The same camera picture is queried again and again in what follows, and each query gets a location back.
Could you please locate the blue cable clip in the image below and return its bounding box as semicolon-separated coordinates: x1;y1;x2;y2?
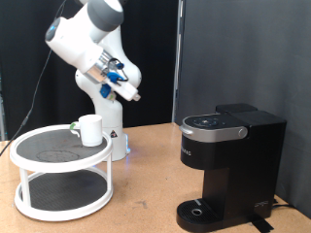
106;62;125;83

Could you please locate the grey fabric backdrop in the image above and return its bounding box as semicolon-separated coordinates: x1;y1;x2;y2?
174;0;311;219

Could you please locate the white two-tier turntable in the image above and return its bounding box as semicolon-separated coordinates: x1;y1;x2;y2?
9;123;115;222

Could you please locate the black Keurig coffee machine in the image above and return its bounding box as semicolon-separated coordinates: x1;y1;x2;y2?
176;105;288;233

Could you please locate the white mug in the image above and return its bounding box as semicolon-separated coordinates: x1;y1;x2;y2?
69;114;104;148

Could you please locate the Keurig water reservoir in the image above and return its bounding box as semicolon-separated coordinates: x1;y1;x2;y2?
214;103;259;115

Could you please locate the metal frame post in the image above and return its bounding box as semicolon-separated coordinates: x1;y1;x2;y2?
170;0;187;124
0;76;7;142

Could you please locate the black curtain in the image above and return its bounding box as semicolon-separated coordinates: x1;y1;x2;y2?
0;0;179;141

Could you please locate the black power cord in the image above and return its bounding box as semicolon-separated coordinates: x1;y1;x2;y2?
271;197;295;211

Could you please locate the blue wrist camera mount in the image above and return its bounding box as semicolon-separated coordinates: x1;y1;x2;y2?
99;83;116;100

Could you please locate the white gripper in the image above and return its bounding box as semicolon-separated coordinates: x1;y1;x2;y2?
111;76;143;102

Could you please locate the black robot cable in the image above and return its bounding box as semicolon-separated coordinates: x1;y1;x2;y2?
0;0;67;156

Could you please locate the black tape strip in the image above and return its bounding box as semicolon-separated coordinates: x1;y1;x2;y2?
249;215;275;233

